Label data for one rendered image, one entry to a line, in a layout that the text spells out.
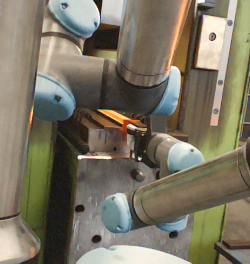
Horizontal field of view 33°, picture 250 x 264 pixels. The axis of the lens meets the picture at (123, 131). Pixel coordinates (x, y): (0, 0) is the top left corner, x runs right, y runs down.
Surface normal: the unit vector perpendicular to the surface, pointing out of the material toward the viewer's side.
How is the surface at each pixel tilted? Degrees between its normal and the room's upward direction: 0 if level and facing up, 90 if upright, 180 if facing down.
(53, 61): 52
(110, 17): 90
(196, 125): 90
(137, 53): 132
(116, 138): 90
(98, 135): 90
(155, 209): 111
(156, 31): 139
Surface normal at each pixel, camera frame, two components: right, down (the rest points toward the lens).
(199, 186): -0.73, 0.09
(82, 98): -0.04, 0.66
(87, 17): 0.65, -0.32
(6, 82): 0.76, 0.06
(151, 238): 0.31, 0.19
